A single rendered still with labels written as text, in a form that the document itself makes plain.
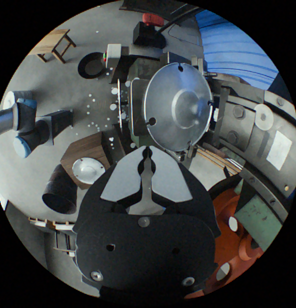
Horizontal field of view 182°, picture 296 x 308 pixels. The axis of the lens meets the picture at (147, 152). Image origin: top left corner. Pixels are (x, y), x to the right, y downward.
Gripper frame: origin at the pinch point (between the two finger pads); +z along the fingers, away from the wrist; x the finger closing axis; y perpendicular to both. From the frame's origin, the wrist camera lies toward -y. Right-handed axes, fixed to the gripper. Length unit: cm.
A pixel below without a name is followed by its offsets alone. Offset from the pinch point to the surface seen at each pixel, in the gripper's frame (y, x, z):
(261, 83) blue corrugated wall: -57, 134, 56
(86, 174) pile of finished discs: 43, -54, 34
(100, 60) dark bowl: -54, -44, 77
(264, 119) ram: -7.0, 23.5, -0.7
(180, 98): -6.4, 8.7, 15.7
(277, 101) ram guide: -11.7, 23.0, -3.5
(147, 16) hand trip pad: -36.6, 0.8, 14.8
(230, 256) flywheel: 34, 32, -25
